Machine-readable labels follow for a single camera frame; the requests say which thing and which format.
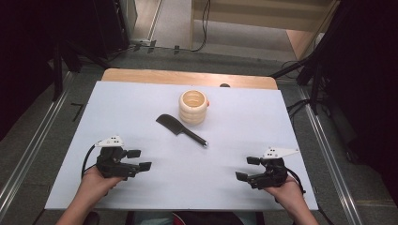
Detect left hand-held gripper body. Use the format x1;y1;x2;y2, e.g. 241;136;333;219
94;135;141;181

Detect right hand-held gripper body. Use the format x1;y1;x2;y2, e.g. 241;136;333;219
248;146;300;190

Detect black comb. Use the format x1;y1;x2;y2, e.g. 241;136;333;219
155;113;209;148

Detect cream ribbed cup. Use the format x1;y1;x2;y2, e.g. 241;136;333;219
178;89;210;127

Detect person's right hand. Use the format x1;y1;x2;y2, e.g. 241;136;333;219
263;174;305;214

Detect person's left hand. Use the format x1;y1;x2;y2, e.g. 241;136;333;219
76;167;126;209

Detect white board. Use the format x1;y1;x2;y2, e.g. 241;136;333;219
44;81;319;211

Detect person's lap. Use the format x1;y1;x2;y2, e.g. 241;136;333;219
125;210;266;225

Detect wooden table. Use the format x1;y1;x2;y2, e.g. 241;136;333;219
100;67;279;91

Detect black metal stand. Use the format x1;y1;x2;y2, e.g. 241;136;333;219
269;0;351;116
51;38;112;102

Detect black cabinet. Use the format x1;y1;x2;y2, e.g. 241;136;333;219
92;0;130;60

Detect light wooden shelf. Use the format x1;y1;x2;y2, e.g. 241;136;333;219
189;0;342;61

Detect right hand-held gripper cable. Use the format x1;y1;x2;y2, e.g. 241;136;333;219
284;168;307;195

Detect metal floor rail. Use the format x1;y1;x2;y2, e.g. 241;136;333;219
0;70;75;218
298;86;364;225

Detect black floor cables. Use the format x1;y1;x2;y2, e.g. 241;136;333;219
285;97;314;120

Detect black hanging cable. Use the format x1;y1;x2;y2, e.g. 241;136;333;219
190;0;212;53

